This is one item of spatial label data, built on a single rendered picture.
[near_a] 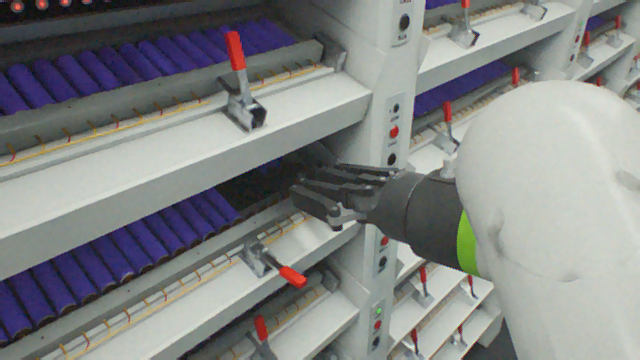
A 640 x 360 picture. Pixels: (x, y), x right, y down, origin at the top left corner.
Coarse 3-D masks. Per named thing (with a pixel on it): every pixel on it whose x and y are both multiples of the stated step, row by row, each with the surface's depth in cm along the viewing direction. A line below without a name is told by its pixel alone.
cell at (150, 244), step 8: (128, 224) 54; (136, 224) 54; (144, 224) 55; (136, 232) 53; (144, 232) 53; (144, 240) 53; (152, 240) 53; (144, 248) 53; (152, 248) 52; (160, 248) 52; (152, 256) 52; (160, 256) 52
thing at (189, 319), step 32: (320, 160) 69; (288, 224) 62; (320, 224) 63; (352, 224) 65; (288, 256) 58; (320, 256) 64; (96, 288) 49; (192, 288) 52; (224, 288) 53; (256, 288) 54; (128, 320) 48; (160, 320) 49; (192, 320) 49; (224, 320) 54; (96, 352) 45; (128, 352) 46; (160, 352) 47
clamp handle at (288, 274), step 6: (264, 252) 54; (264, 258) 54; (270, 258) 54; (270, 264) 54; (276, 264) 54; (276, 270) 53; (282, 270) 52; (288, 270) 52; (282, 276) 52; (288, 276) 52; (294, 276) 51; (300, 276) 51; (294, 282) 51; (300, 282) 51; (306, 282) 51; (300, 288) 51
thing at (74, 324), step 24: (264, 216) 59; (288, 216) 62; (312, 216) 63; (216, 240) 55; (240, 240) 56; (168, 264) 51; (192, 264) 52; (120, 288) 48; (144, 288) 48; (72, 312) 45; (96, 312) 45; (120, 312) 48; (48, 336) 43; (72, 336) 44
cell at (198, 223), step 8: (184, 200) 58; (176, 208) 58; (184, 208) 57; (192, 208) 58; (184, 216) 57; (192, 216) 57; (200, 216) 57; (192, 224) 56; (200, 224) 56; (208, 224) 57; (200, 232) 56; (208, 232) 56
